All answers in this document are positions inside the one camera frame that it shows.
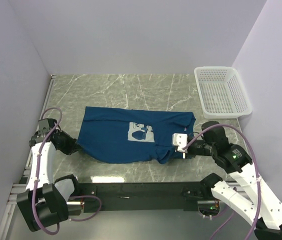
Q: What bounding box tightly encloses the aluminium frame rail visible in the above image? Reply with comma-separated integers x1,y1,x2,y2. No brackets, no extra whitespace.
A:
0,74,282,240

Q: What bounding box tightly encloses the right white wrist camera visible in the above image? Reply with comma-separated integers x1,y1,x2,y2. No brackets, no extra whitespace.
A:
171,133,188,159

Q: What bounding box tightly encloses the white perforated plastic basket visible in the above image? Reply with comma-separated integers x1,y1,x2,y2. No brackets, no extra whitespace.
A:
194,66,252,119

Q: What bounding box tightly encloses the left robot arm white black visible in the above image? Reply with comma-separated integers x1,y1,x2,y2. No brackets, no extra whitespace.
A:
16,118,81,232

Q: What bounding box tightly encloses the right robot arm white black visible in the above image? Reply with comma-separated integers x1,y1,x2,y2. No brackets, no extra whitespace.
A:
184,121,282,240

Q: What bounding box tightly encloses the blue t-shirt with print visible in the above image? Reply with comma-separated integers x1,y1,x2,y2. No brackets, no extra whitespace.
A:
77,106,196,164

